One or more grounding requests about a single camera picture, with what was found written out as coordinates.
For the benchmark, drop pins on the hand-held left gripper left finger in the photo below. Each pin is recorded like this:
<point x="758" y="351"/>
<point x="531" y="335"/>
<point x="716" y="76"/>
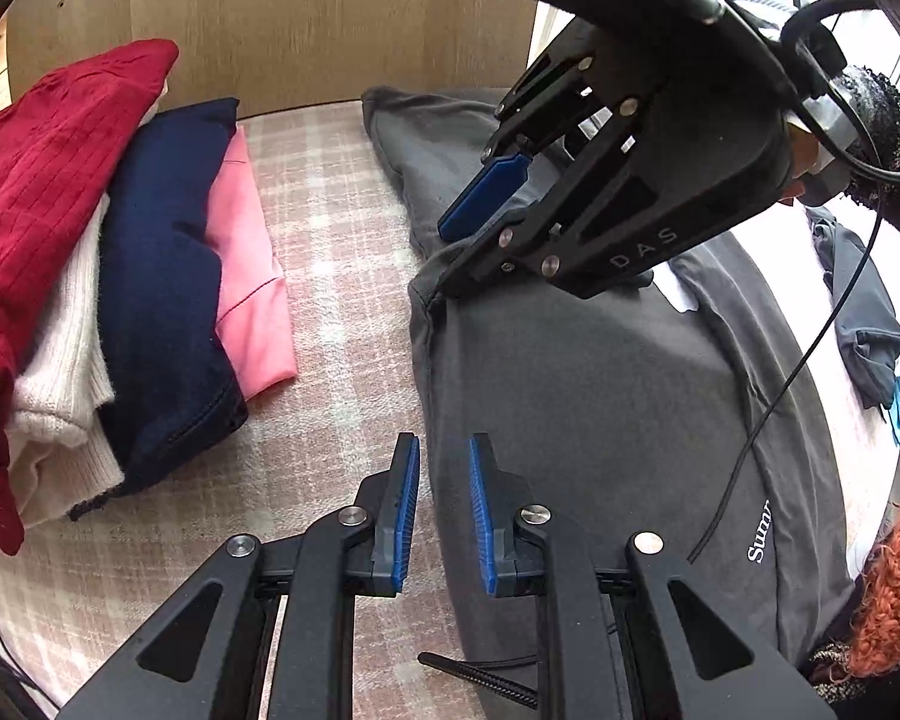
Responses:
<point x="405" y="510"/>

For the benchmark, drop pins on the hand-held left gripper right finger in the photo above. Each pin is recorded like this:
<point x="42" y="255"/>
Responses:
<point x="484" y="517"/>

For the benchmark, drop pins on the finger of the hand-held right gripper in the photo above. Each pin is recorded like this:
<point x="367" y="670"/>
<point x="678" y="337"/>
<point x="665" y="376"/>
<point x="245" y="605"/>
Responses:
<point x="487" y="191"/>
<point x="487" y="262"/>

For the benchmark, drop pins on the grey printed t-shirt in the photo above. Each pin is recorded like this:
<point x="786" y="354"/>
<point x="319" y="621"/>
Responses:
<point x="570" y="390"/>

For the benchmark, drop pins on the person's right hand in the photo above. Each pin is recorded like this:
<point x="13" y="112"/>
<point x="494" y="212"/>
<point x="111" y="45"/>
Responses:
<point x="801" y="161"/>

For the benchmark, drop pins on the black zip tie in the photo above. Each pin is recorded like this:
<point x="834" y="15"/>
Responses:
<point x="480" y="679"/>

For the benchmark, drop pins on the pink plaid blanket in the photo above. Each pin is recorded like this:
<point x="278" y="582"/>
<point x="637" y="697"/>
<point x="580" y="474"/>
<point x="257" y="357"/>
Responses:
<point x="330" y="315"/>

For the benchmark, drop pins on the pink folded garment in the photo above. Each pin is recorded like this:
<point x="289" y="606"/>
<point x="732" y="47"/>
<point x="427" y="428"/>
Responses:
<point x="247" y="300"/>

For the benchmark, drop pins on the dark grey folded garment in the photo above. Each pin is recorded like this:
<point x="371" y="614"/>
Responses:
<point x="866" y="315"/>

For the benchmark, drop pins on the light wooden board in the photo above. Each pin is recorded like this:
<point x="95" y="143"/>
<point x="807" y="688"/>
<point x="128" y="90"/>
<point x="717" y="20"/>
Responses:
<point x="270" y="15"/>

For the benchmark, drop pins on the navy folded garment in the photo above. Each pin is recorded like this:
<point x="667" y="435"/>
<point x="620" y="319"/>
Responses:
<point x="157" y="277"/>

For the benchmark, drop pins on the cream knitted sweater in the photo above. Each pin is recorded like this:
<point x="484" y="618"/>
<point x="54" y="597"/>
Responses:
<point x="52" y="405"/>

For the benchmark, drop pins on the orange knitted cloth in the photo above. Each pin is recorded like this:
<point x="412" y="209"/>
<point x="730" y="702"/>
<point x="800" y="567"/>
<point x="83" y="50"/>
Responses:
<point x="892" y="592"/>

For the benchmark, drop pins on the red knitted sweater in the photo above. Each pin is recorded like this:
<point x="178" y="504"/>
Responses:
<point x="45" y="165"/>

